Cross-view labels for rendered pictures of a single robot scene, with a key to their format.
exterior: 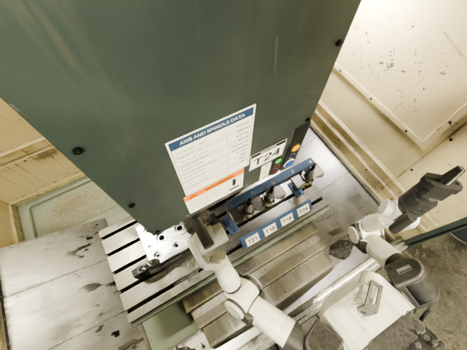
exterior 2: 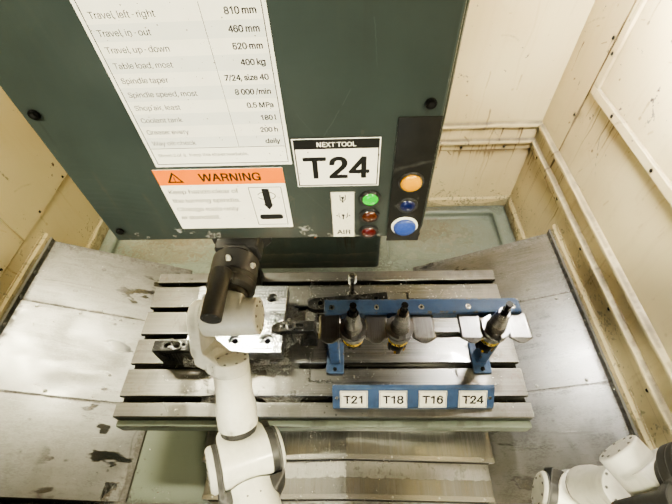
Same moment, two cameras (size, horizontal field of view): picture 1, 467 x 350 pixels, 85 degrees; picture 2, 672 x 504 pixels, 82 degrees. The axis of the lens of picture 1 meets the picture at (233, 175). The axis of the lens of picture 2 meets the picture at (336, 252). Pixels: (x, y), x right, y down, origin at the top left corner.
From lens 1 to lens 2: 0.35 m
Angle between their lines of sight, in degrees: 21
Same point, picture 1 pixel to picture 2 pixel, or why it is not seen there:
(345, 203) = (574, 438)
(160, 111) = not seen: outside the picture
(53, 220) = (140, 246)
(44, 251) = (99, 271)
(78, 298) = (95, 351)
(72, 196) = not seen: hidden behind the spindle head
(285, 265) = (396, 485)
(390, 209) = (631, 460)
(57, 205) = not seen: hidden behind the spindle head
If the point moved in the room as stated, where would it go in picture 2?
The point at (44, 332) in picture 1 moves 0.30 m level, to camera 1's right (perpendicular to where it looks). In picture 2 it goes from (29, 368) to (85, 415)
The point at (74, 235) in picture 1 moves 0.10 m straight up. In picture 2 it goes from (144, 272) to (133, 258)
